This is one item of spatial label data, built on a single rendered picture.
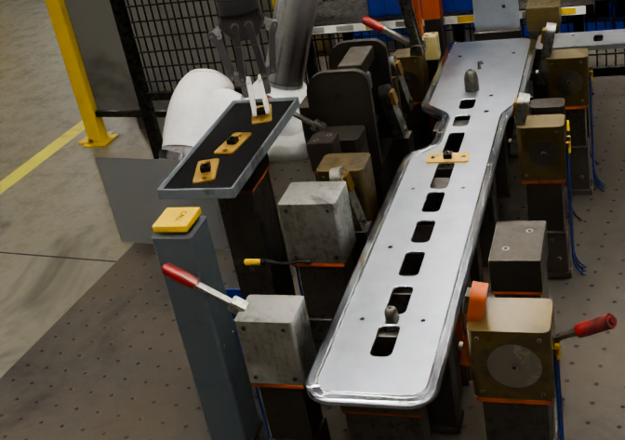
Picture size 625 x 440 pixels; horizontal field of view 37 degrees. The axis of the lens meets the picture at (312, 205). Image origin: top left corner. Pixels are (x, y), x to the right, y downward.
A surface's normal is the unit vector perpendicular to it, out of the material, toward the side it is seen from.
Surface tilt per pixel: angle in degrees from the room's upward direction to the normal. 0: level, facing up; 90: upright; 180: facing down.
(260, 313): 0
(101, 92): 90
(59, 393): 0
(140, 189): 90
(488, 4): 90
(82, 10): 90
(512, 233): 0
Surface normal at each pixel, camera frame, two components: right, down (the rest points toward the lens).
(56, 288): -0.17, -0.87
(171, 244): -0.28, 0.50
